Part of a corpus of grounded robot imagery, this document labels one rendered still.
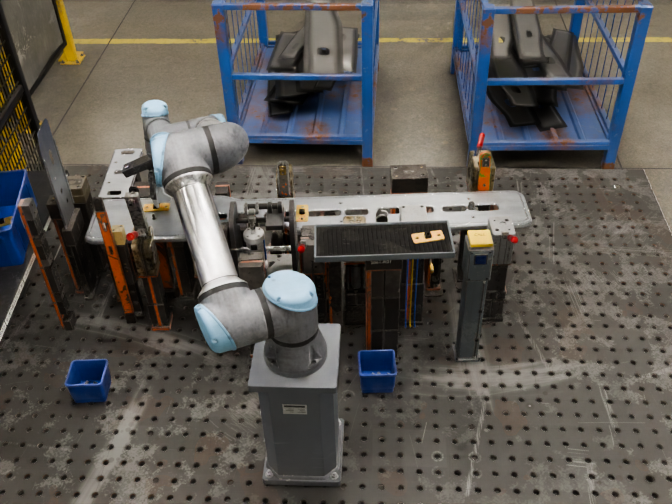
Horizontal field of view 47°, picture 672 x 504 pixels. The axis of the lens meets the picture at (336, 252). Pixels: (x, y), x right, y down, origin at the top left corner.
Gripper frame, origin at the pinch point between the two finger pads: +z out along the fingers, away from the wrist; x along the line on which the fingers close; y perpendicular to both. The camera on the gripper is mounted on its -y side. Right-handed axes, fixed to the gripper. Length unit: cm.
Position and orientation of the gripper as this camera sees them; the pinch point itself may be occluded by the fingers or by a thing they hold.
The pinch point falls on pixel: (155, 202)
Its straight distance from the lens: 253.2
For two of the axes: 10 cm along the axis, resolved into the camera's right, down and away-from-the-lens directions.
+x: -0.2, -6.5, 7.6
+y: 10.0, 0.5, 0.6
